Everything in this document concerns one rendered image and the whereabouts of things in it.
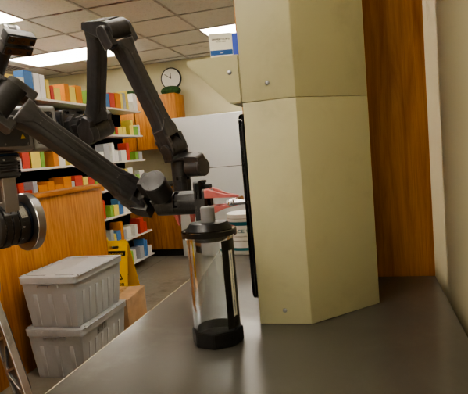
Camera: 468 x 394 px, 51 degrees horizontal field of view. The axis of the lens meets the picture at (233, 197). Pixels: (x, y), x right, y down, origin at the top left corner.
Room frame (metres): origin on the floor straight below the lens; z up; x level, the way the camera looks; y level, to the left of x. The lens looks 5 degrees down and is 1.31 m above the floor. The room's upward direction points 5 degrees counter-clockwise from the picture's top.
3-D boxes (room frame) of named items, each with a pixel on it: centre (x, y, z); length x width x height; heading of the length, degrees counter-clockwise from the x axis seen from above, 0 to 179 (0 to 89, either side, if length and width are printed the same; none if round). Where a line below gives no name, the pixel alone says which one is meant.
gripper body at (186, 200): (1.18, 0.10, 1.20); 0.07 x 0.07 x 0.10; 75
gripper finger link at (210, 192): (1.16, 0.03, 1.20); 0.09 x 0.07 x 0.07; 75
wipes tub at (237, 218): (1.81, -0.03, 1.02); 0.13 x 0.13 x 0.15
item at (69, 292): (3.22, 1.10, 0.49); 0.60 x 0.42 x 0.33; 165
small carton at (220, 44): (1.12, 0.00, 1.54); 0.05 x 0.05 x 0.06; 1
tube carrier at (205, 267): (0.96, 0.05, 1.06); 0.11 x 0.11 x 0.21
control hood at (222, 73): (1.20, -0.02, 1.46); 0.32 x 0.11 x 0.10; 165
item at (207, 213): (0.96, 0.05, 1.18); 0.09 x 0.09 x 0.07
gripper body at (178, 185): (1.56, 0.16, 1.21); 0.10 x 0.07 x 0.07; 75
